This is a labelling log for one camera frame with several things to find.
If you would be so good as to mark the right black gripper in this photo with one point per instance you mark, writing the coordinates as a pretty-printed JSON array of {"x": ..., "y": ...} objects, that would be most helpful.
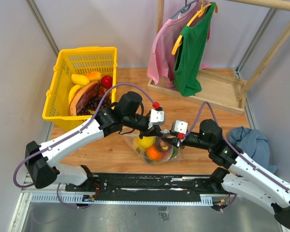
[{"x": 174, "y": 141}]

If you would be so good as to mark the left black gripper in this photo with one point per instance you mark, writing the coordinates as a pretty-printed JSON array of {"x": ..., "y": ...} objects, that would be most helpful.
[{"x": 154, "y": 131}]

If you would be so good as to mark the yellow lemon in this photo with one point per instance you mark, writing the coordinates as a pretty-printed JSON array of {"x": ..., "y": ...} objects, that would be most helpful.
[{"x": 146, "y": 142}]

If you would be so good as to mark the clear zip top bag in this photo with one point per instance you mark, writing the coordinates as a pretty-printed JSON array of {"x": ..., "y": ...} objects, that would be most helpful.
[{"x": 129, "y": 138}]

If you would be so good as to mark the small orange fruit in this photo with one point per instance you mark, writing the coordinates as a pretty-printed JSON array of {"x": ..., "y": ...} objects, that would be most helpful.
[{"x": 153, "y": 154}]

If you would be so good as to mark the pink orange peach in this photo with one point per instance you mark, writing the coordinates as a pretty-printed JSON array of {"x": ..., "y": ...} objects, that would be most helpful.
[{"x": 136, "y": 146}]

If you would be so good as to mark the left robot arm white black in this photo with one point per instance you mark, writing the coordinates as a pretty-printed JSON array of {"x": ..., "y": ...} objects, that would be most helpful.
[{"x": 46, "y": 167}]

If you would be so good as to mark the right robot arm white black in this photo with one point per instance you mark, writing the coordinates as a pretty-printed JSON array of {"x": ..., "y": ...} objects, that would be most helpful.
[{"x": 237, "y": 172}]

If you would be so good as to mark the pink shirt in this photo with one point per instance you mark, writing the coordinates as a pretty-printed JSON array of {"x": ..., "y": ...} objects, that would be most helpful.
[{"x": 162, "y": 62}]

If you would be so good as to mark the small red cherry tomatoes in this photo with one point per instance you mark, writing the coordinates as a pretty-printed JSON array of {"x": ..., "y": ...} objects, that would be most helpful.
[{"x": 101, "y": 93}]

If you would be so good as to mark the dark purple grape bunch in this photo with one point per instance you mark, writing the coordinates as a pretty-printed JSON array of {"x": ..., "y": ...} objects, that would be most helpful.
[{"x": 91, "y": 106}]

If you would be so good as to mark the red apple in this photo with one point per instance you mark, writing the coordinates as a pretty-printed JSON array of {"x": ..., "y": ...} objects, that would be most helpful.
[{"x": 107, "y": 81}]

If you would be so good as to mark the wooden clothes rack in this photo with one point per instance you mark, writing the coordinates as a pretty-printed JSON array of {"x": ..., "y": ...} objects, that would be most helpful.
[{"x": 228, "y": 93}]

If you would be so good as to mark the blue crumpled cloth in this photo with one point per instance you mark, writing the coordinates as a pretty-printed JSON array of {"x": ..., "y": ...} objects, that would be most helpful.
[{"x": 255, "y": 144}]

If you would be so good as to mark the orange yellow peach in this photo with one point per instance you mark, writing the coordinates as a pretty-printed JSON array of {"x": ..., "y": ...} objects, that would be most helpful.
[{"x": 94, "y": 76}]

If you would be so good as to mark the green shirt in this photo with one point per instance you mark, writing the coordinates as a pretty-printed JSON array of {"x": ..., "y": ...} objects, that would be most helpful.
[{"x": 187, "y": 65}]

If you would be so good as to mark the yellow banana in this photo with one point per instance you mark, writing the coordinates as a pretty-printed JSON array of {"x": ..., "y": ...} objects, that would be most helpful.
[{"x": 73, "y": 91}]

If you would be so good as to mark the yellow mango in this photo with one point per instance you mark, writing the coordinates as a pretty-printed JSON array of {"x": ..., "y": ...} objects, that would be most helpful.
[{"x": 81, "y": 80}]

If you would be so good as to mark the yellow plastic basket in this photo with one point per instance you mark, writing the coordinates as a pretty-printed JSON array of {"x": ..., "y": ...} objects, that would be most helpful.
[{"x": 83, "y": 60}]

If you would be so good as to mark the yellow clothes hanger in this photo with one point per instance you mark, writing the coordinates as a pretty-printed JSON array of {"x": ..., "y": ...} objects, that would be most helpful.
[{"x": 198, "y": 26}]

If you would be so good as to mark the grey clothes hanger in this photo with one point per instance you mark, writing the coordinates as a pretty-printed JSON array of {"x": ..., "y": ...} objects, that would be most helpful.
[{"x": 185, "y": 8}]

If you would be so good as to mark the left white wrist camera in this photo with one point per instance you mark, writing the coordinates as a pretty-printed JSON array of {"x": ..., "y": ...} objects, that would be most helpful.
[{"x": 156, "y": 118}]

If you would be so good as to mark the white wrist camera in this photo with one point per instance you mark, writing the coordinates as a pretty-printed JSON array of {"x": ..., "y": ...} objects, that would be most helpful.
[
  {"x": 179, "y": 126},
  {"x": 156, "y": 118}
]

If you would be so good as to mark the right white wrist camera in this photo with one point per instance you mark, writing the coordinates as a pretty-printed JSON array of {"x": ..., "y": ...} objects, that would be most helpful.
[{"x": 179, "y": 126}]

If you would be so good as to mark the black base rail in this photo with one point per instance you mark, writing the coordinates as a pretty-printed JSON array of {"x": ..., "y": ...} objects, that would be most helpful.
[{"x": 147, "y": 188}]

